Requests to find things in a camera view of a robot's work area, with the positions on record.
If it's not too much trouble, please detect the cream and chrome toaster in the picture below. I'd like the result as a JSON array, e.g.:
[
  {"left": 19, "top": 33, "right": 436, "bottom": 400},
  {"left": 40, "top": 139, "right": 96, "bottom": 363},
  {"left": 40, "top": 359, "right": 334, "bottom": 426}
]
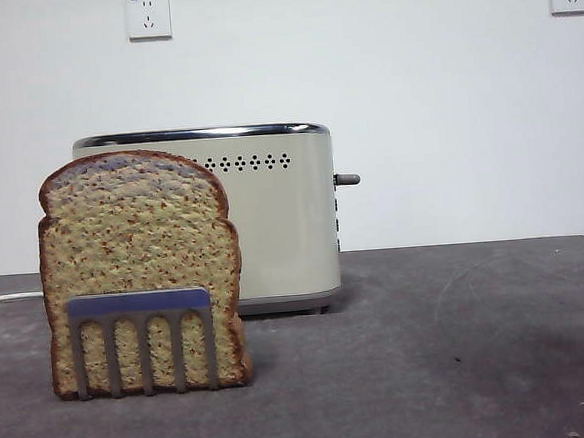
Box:
[{"left": 70, "top": 119, "right": 345, "bottom": 331}]

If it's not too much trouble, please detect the brown seeded bread slice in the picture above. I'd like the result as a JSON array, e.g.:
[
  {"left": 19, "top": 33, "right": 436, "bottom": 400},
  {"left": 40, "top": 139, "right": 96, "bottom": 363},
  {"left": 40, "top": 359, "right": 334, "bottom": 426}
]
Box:
[{"left": 31, "top": 142, "right": 257, "bottom": 401}]

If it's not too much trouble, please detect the white power cable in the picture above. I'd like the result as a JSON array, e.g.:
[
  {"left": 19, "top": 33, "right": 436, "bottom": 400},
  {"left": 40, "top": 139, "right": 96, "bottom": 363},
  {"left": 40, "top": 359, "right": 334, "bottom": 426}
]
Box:
[{"left": 0, "top": 290, "right": 44, "bottom": 306}]

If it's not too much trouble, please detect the steel toast rack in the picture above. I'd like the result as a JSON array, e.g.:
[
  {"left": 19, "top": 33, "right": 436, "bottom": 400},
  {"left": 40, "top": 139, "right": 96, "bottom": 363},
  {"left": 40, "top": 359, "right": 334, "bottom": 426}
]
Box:
[{"left": 64, "top": 286, "right": 220, "bottom": 402}]

